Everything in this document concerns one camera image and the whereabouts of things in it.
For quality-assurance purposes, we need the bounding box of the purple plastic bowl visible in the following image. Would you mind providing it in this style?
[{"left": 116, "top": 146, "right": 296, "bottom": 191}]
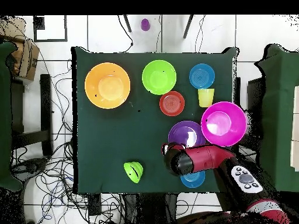
[{"left": 167, "top": 120, "right": 207, "bottom": 148}]

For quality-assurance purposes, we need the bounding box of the pink plastic bowl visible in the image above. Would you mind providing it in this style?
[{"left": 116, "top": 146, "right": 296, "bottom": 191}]
[{"left": 200, "top": 101, "right": 248, "bottom": 148}]

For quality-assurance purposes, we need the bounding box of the small green plastic bowl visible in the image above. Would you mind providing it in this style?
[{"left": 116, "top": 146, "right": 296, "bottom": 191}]
[{"left": 123, "top": 160, "right": 144, "bottom": 184}]

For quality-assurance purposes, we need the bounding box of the blue plastic bowl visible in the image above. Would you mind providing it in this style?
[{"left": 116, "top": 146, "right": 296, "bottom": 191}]
[
  {"left": 189, "top": 63, "right": 215, "bottom": 90},
  {"left": 180, "top": 170, "right": 206, "bottom": 189}
]

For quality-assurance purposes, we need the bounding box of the red plastic bowl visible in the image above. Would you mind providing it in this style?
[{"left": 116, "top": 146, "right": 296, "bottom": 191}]
[{"left": 159, "top": 90, "right": 186, "bottom": 117}]

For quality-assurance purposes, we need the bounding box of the yellow plastic cup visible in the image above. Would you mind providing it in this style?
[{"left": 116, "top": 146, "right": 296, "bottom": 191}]
[{"left": 197, "top": 87, "right": 215, "bottom": 109}]

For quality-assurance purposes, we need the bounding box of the large green plastic bowl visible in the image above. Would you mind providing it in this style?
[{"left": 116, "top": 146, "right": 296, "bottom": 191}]
[{"left": 141, "top": 59, "right": 178, "bottom": 96}]

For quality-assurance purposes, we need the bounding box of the dark green table cloth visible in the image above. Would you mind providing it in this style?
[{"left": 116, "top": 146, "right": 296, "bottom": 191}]
[{"left": 71, "top": 46, "right": 240, "bottom": 195}]

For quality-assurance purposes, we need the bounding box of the orange plastic bowl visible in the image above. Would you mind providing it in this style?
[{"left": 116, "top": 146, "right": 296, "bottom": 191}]
[{"left": 84, "top": 62, "right": 131, "bottom": 110}]

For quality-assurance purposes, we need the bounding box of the green cloth side table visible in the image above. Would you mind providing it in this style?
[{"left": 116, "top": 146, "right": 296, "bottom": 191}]
[
  {"left": 0, "top": 41, "right": 24, "bottom": 192},
  {"left": 253, "top": 43, "right": 299, "bottom": 196}
]

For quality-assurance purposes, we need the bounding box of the white box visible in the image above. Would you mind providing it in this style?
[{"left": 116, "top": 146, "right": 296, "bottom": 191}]
[{"left": 290, "top": 85, "right": 299, "bottom": 172}]

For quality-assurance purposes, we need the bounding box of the black tripod leg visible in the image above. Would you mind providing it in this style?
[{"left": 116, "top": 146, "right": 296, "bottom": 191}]
[
  {"left": 182, "top": 15, "right": 194, "bottom": 40},
  {"left": 123, "top": 15, "right": 133, "bottom": 33}
]

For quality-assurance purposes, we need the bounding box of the purple plastic cup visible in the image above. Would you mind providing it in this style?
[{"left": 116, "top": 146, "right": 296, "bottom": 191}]
[{"left": 140, "top": 18, "right": 151, "bottom": 32}]

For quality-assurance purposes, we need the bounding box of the black stand base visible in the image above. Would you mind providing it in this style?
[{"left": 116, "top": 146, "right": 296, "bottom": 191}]
[{"left": 10, "top": 157, "right": 48, "bottom": 181}]

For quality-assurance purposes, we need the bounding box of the cardboard box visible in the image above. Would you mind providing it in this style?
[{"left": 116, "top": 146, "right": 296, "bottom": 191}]
[{"left": 0, "top": 16, "right": 40, "bottom": 82}]

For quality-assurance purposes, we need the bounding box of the tangle of floor cables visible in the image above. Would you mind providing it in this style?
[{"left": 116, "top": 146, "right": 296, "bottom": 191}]
[{"left": 11, "top": 53, "right": 124, "bottom": 224}]

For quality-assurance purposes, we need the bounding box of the black chair frame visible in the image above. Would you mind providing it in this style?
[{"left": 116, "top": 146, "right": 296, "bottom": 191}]
[{"left": 10, "top": 73, "right": 54, "bottom": 158}]

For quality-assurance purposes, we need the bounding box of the black square frame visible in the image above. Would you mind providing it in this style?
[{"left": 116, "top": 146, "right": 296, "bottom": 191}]
[{"left": 33, "top": 15, "right": 68, "bottom": 43}]

